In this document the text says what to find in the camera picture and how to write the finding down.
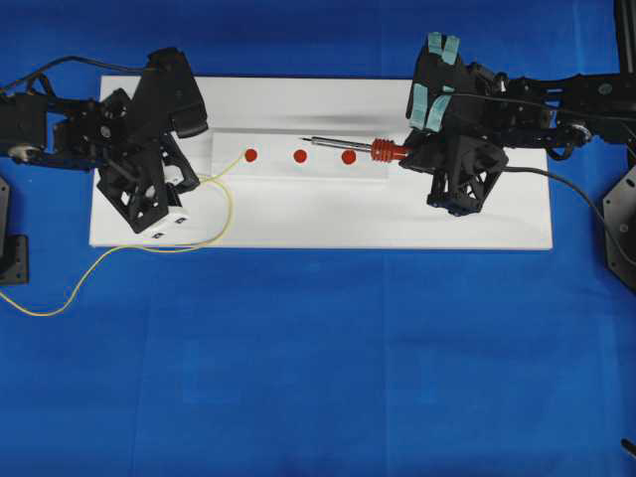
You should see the small white raised plate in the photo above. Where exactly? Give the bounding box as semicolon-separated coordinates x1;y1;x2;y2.
212;131;389;181

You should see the black object at edge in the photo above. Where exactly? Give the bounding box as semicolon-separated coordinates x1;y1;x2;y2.
621;438;636;458

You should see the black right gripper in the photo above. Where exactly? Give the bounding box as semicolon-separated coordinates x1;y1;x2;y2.
399;132;509;217

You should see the red dot mark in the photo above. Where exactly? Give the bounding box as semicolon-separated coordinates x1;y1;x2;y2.
244;148;258;162
293;149;308;164
341;149;357;165

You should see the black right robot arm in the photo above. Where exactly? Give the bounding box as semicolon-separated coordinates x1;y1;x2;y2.
398;72;635;217

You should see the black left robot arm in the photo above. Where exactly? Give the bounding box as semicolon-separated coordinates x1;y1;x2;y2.
1;71;208;234

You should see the red handled soldering iron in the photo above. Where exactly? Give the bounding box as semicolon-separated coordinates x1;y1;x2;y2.
301;136;411;163

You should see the large white base board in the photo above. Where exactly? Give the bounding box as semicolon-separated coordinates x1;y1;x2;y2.
88;77;553;250

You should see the red dot mark left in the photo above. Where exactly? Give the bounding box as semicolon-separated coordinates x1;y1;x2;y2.
244;148;258;162

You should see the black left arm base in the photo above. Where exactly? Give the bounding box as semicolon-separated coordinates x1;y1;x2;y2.
0;174;30;286

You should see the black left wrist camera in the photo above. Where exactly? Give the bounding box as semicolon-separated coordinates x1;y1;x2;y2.
125;48;208;145

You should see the red dot mark right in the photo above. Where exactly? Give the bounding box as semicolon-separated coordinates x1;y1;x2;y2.
341;149;357;165

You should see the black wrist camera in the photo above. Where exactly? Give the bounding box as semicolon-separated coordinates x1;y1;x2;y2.
125;48;208;145
405;32;495;133

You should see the black soldering iron cord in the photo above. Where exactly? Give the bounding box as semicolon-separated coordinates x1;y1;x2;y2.
499;166;617;259

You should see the black right camera cable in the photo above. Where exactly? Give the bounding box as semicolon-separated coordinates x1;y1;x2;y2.
441;91;636;125

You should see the black camera cable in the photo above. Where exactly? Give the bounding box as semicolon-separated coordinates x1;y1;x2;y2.
0;55;150;95
441;91;636;125

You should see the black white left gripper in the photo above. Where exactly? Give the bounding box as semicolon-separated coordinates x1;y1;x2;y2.
97;133;200;234

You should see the blue table cloth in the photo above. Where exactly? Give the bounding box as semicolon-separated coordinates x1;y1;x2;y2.
1;1;635;476

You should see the black left camera cable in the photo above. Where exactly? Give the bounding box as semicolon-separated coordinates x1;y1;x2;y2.
0;55;150;95

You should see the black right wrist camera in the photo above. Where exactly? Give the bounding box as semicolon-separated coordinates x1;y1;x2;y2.
405;32;495;133

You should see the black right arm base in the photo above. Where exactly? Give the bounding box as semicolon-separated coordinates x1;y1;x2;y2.
602;166;635;292

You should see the red dot mark middle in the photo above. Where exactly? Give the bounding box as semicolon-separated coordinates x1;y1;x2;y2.
293;149;308;164

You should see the yellow solder wire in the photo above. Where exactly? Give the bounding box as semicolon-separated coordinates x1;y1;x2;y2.
0;153;247;318

